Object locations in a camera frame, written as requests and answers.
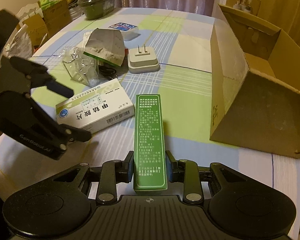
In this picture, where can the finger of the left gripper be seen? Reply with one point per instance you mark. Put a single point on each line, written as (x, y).
(39, 77)
(75, 134)

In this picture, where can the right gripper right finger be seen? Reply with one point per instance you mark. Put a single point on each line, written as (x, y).
(185, 172)

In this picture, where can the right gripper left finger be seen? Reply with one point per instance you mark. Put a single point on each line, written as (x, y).
(113, 172)

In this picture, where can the white medicine box blue logo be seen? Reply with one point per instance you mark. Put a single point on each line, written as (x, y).
(97, 108)

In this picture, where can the tall green medicine box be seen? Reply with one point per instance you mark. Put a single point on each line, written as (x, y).
(149, 145)

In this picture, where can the clear plastic packaging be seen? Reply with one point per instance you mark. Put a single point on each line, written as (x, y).
(80, 67)

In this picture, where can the silver foil pouch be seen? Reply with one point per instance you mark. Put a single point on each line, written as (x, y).
(106, 45)

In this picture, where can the white power adapter plug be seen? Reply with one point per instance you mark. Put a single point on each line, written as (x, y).
(142, 60)

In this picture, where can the crumpled plastic bag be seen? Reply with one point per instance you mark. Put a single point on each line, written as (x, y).
(20, 44)

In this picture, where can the brown cardboard boxes pile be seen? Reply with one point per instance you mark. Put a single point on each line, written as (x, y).
(44, 19)

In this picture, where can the narrow white box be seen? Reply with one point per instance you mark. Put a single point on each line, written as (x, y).
(86, 37)

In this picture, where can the clear box blue label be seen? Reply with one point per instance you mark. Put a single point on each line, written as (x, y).
(128, 31)

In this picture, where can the large brown cardboard box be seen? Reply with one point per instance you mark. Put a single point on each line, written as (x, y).
(255, 84)

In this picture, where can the white product box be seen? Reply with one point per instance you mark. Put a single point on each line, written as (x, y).
(248, 6)

